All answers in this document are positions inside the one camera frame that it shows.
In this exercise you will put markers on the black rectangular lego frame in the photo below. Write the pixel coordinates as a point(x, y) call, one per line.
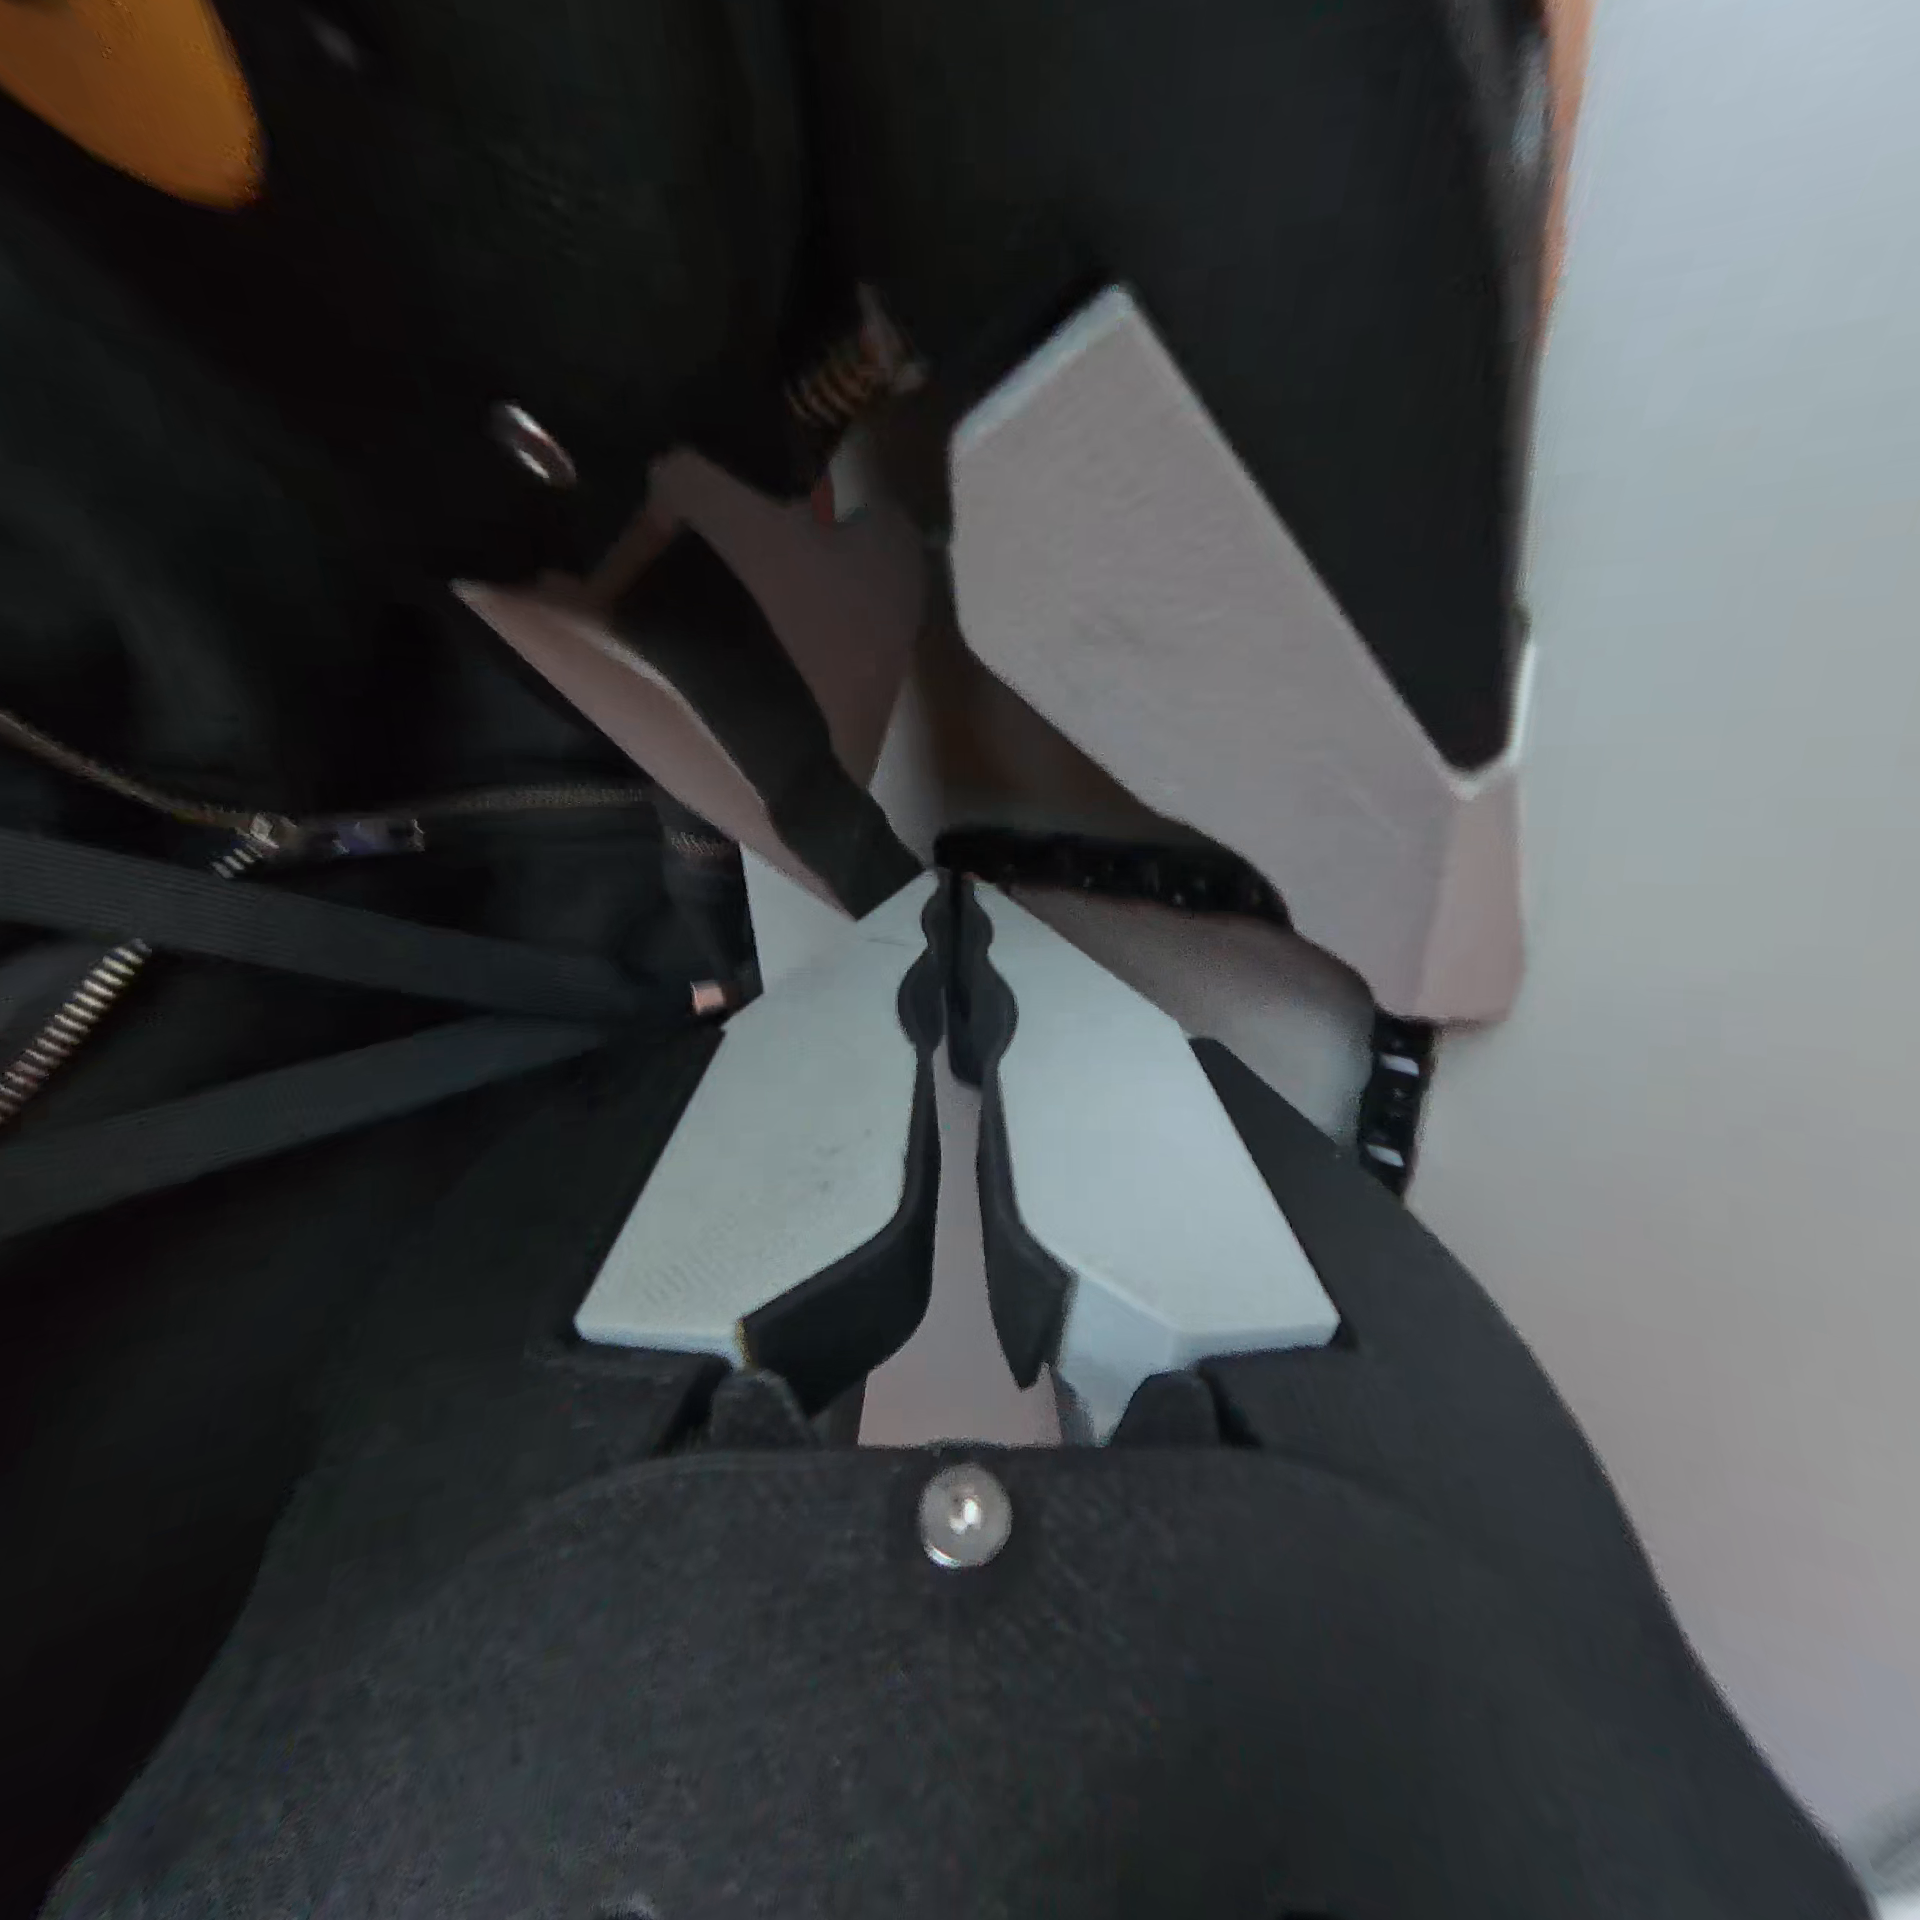
point(1109, 868)

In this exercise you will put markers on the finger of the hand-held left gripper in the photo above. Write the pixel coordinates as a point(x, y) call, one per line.
point(628, 705)
point(1200, 598)

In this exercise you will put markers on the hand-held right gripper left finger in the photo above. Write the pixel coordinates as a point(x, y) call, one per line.
point(763, 1170)

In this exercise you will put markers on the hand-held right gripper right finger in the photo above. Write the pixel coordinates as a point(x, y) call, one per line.
point(1154, 1184)

